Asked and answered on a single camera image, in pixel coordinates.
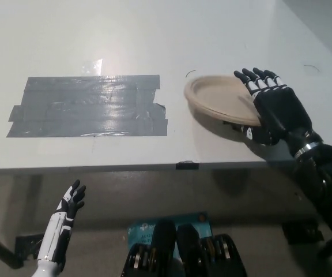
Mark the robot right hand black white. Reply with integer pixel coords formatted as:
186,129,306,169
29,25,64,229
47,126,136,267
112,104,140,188
233,67,320,146

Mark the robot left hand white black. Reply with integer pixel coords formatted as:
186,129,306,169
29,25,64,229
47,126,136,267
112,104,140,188
36,179,86,264

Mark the beige paper plate stack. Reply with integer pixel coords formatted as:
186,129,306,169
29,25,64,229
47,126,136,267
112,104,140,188
183,74,262,128

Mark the teal cardboard box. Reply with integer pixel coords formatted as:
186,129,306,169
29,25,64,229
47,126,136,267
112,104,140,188
127,212,212,252

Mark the grey duct tape patch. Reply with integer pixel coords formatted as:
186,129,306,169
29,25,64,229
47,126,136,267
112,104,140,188
6,74,168,138

